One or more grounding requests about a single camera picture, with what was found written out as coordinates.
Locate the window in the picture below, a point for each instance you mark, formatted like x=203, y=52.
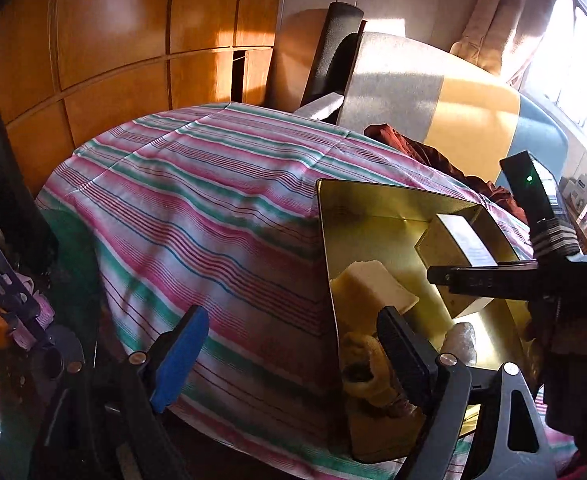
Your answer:
x=556, y=78

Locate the black cylinder post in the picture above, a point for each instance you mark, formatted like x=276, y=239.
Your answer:
x=25, y=229

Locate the large yellow sponge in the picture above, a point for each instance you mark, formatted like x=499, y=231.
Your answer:
x=361, y=291

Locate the striped bedspread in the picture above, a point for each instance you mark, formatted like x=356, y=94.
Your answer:
x=215, y=205

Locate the beige cardboard box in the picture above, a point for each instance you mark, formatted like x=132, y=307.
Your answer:
x=450, y=241

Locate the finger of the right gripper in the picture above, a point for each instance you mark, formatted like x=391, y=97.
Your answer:
x=514, y=281

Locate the wooden wardrobe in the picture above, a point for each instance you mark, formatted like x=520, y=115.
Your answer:
x=71, y=69

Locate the beige curtain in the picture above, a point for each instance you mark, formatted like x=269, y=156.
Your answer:
x=501, y=36

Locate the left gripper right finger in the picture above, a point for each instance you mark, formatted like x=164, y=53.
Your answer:
x=509, y=441

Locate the rust brown blanket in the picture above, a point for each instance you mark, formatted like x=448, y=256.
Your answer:
x=431, y=157

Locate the white product box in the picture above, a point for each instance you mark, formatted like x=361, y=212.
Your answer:
x=575, y=193

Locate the black foam roll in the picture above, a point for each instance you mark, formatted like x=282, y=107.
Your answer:
x=335, y=51

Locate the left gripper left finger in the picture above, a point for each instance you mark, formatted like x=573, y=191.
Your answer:
x=103, y=420

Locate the person right hand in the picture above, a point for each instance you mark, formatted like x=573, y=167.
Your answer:
x=562, y=333

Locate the white bed rail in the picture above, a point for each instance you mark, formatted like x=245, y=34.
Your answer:
x=321, y=108

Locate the gold metal tin box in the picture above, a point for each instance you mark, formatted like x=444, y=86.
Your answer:
x=362, y=221

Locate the yellow patterned sock ball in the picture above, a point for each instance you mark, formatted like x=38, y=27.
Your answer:
x=368, y=379

